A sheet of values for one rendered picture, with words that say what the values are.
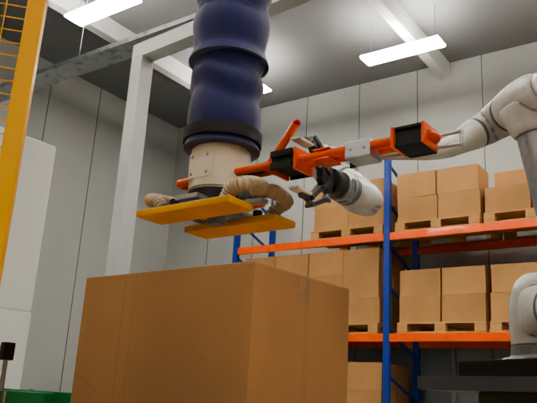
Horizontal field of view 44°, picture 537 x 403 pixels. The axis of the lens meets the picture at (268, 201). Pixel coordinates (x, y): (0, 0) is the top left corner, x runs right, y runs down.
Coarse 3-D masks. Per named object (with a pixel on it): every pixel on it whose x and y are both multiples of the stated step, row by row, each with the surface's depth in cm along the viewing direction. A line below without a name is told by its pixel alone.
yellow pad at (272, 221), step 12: (252, 216) 187; (264, 216) 182; (276, 216) 181; (192, 228) 198; (204, 228) 195; (216, 228) 193; (228, 228) 192; (240, 228) 191; (252, 228) 190; (264, 228) 189; (276, 228) 189; (288, 228) 188
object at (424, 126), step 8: (392, 128) 154; (400, 128) 153; (408, 128) 153; (416, 128) 152; (424, 128) 149; (432, 128) 153; (392, 136) 154; (400, 136) 154; (408, 136) 152; (416, 136) 151; (424, 136) 149; (392, 144) 153; (400, 144) 152; (408, 144) 151; (416, 144) 151; (424, 144) 150; (432, 144) 152; (400, 152) 156; (408, 152) 155; (416, 152) 155; (424, 152) 155
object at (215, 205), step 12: (180, 204) 176; (192, 204) 173; (204, 204) 171; (216, 204) 169; (228, 204) 168; (240, 204) 169; (252, 204) 173; (144, 216) 184; (156, 216) 184; (168, 216) 183; (180, 216) 182; (192, 216) 181; (204, 216) 181; (216, 216) 180
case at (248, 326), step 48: (96, 288) 181; (144, 288) 169; (192, 288) 159; (240, 288) 149; (288, 288) 157; (336, 288) 174; (96, 336) 176; (144, 336) 165; (192, 336) 155; (240, 336) 146; (288, 336) 155; (336, 336) 171; (96, 384) 171; (144, 384) 160; (192, 384) 151; (240, 384) 143; (288, 384) 152; (336, 384) 168
